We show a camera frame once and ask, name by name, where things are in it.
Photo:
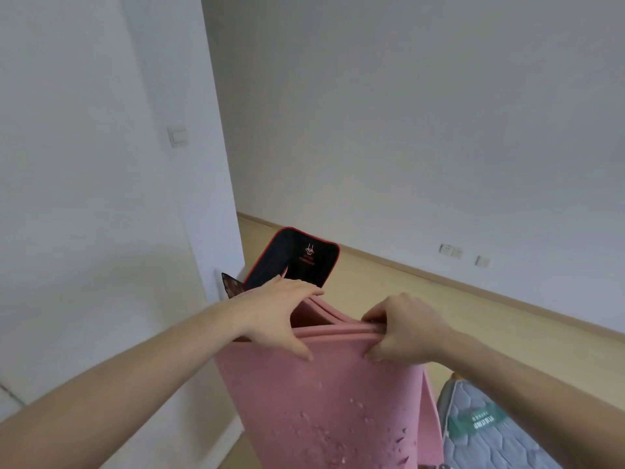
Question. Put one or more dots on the person's right hand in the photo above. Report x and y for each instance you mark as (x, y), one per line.
(415, 332)

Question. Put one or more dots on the person's left hand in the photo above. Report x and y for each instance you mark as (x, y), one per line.
(271, 312)

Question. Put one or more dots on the floral folding chair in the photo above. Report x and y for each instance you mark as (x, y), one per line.
(233, 285)

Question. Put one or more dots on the black red-trimmed camp chair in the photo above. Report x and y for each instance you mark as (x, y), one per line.
(302, 258)

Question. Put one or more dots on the pink yoga mat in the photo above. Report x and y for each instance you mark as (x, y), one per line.
(317, 410)

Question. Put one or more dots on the person's left forearm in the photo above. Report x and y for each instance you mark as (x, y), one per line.
(122, 385)

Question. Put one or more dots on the person's right forearm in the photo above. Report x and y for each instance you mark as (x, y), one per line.
(537, 395)

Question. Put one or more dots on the grey quilted mattress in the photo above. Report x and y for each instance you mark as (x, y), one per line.
(469, 449)

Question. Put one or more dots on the white low wall outlet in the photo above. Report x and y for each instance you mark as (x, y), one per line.
(445, 249)
(482, 261)
(456, 252)

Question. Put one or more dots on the white wall switch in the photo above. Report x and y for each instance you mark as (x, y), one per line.
(177, 136)

